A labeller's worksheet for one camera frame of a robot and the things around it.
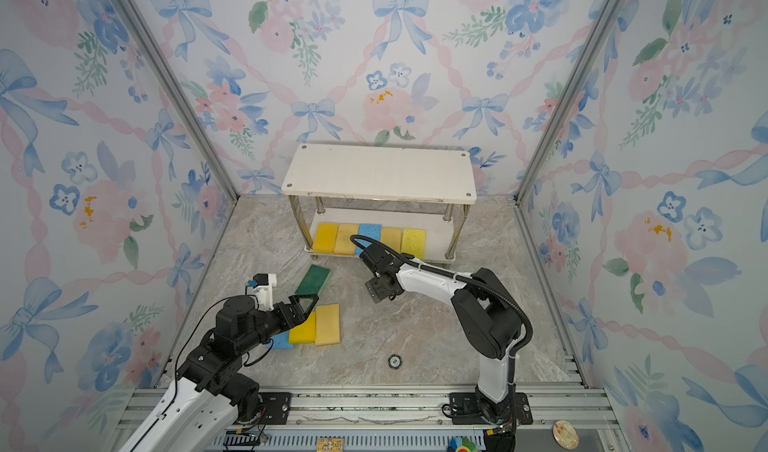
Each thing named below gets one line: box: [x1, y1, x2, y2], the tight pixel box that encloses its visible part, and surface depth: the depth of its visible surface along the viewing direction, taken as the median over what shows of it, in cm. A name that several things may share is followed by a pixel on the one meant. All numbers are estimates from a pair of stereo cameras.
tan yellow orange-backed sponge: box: [334, 224, 359, 256], surface depth 99 cm
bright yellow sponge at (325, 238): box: [313, 223, 339, 254], surface depth 100 cm
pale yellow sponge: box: [315, 304, 340, 346], surface depth 87 cm
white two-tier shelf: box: [281, 143, 478, 260], surface depth 82 cm
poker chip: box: [388, 354, 402, 370], surface depth 83 cm
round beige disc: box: [552, 420, 580, 450], surface depth 72 cm
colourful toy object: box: [447, 436, 479, 452], surface depth 70 cm
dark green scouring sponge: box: [295, 264, 331, 296], surface depth 97 cm
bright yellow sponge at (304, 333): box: [289, 311, 317, 345], surface depth 85 cm
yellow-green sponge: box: [401, 228, 427, 261], surface depth 100 cm
